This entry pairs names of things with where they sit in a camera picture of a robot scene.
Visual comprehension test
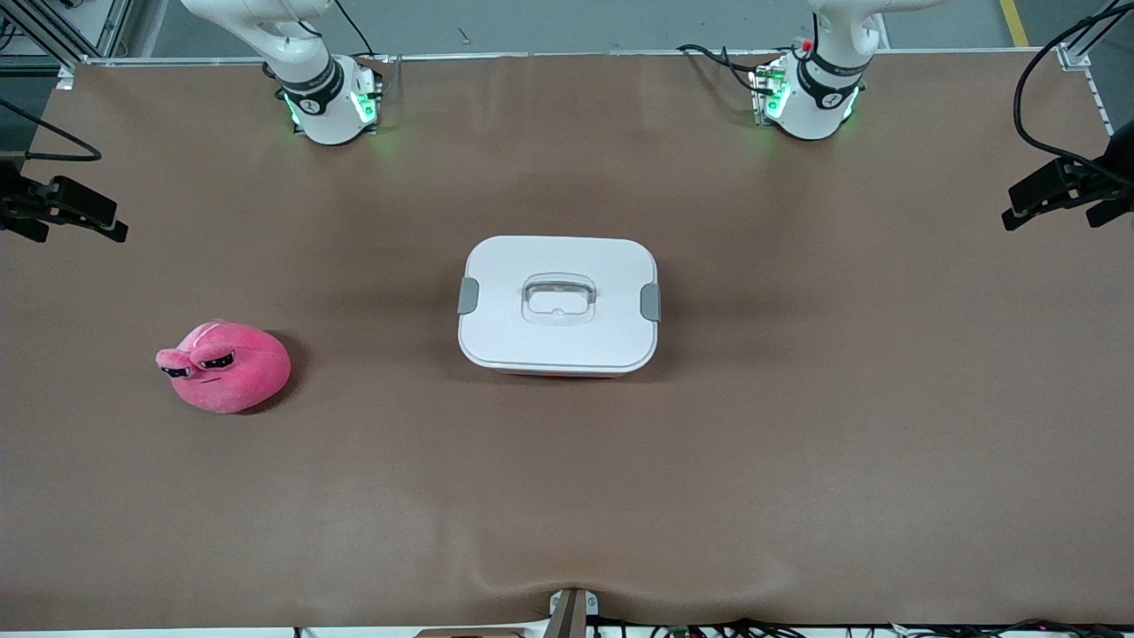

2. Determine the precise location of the pink plush toy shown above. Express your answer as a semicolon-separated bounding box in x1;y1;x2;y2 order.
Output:
156;319;292;415

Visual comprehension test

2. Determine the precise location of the white plastic box lid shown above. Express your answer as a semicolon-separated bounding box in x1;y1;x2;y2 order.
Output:
457;235;662;374

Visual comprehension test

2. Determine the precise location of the aluminium frame profile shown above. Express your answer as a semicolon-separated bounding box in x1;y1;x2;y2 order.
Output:
0;0;134;89
1058;0;1134;70

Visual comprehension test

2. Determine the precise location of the black arm base cable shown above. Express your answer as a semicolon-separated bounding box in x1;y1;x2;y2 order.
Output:
677;43;765;95
332;0;378;59

